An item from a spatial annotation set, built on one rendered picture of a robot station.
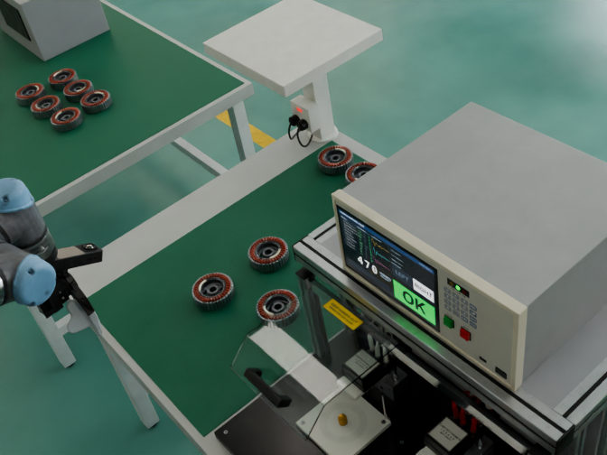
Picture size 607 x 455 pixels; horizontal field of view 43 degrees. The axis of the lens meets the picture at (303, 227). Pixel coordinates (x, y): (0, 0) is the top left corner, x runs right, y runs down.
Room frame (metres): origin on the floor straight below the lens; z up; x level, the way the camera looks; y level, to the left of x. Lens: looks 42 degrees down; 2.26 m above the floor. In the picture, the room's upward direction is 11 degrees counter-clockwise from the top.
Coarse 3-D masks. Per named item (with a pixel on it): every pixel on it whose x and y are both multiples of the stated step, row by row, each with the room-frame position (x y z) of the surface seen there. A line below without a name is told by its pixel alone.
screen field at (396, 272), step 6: (396, 270) 0.98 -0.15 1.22; (396, 276) 0.98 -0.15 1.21; (402, 276) 0.96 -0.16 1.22; (408, 276) 0.95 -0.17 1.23; (408, 282) 0.95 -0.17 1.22; (414, 282) 0.94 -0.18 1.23; (414, 288) 0.94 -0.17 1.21; (420, 288) 0.93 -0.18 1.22; (426, 288) 0.91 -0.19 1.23; (426, 294) 0.91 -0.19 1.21; (432, 294) 0.90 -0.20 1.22; (432, 300) 0.90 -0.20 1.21
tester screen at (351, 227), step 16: (352, 224) 1.07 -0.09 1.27; (352, 240) 1.08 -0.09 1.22; (368, 240) 1.04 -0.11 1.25; (384, 240) 1.00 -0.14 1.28; (352, 256) 1.08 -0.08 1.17; (368, 256) 1.04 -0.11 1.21; (384, 256) 1.00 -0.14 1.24; (400, 256) 0.96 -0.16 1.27; (384, 272) 1.01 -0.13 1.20; (416, 272) 0.93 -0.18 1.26; (432, 272) 0.90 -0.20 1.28; (384, 288) 1.01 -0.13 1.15; (432, 288) 0.90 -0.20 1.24; (432, 304) 0.90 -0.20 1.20
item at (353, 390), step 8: (400, 344) 1.06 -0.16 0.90; (392, 360) 1.03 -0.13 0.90; (400, 360) 1.03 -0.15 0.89; (376, 368) 1.00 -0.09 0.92; (384, 368) 1.01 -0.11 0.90; (392, 368) 1.01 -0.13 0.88; (360, 376) 0.98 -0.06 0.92; (368, 376) 0.98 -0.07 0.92; (376, 376) 0.99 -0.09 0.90; (352, 384) 1.00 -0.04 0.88; (360, 384) 0.98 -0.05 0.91; (368, 384) 0.98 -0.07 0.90; (352, 392) 0.98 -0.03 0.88; (360, 392) 0.97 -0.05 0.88
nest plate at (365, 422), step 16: (336, 400) 1.03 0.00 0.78; (352, 400) 1.03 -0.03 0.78; (320, 416) 1.00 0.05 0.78; (336, 416) 0.99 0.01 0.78; (352, 416) 0.98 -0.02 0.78; (368, 416) 0.98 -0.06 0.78; (384, 416) 0.97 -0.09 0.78; (320, 432) 0.96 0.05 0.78; (336, 432) 0.95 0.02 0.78; (352, 432) 0.94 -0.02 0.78; (368, 432) 0.94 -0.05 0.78; (336, 448) 0.91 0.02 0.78; (352, 448) 0.91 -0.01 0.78
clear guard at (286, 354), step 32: (320, 288) 1.12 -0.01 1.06; (288, 320) 1.05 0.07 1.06; (320, 320) 1.03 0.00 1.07; (256, 352) 0.99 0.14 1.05; (288, 352) 0.97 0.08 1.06; (320, 352) 0.95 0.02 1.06; (352, 352) 0.94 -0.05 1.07; (384, 352) 0.92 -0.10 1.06; (288, 384) 0.90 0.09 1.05; (320, 384) 0.88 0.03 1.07; (288, 416) 0.86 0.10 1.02
